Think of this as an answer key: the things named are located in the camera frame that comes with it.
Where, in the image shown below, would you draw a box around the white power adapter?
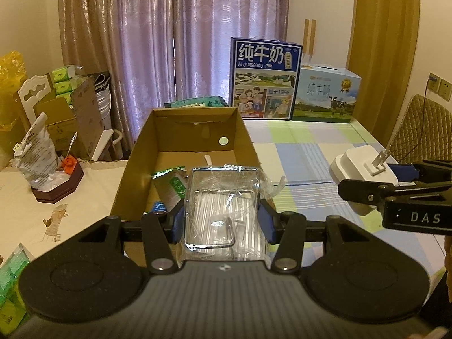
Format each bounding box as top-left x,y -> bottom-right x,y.
329,144 -> 399,216

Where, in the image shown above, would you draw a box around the silver green foil bag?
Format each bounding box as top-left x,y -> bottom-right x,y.
153,165 -> 188,211

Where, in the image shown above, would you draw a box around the clear plastic packaged rack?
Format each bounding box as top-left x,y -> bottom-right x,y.
180,164 -> 286,264

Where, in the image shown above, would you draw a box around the quilted tan chair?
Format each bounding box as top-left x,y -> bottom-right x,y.
388,95 -> 452,164

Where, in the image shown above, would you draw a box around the brown cardboard box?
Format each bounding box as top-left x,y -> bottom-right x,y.
111,107 -> 266,270

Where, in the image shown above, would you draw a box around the light blue milk box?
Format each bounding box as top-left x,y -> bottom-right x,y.
292,64 -> 361,123

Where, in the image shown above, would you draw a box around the dark hexagonal tray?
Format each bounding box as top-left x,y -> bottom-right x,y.
31,162 -> 84,204

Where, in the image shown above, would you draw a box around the yellow brown curtain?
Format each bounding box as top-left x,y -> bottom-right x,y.
347,0 -> 420,145

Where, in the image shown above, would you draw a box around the green flat box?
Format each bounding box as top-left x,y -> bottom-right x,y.
164,96 -> 229,108

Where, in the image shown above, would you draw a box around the small brown cardboard boxes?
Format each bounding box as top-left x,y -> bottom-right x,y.
34,77 -> 104,160

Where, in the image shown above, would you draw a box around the dark blue milk carton box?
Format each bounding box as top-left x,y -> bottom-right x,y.
229,38 -> 303,120

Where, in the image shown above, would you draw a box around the green tissue packs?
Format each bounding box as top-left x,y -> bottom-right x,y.
51,65 -> 86,108

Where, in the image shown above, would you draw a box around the purple sheer curtain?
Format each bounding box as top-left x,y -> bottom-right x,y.
58,0 -> 289,147

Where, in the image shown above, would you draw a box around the wall power socket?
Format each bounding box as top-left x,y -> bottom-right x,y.
427,73 -> 441,94

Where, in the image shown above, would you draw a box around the black charger cable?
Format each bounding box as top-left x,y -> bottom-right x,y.
386,77 -> 437,162

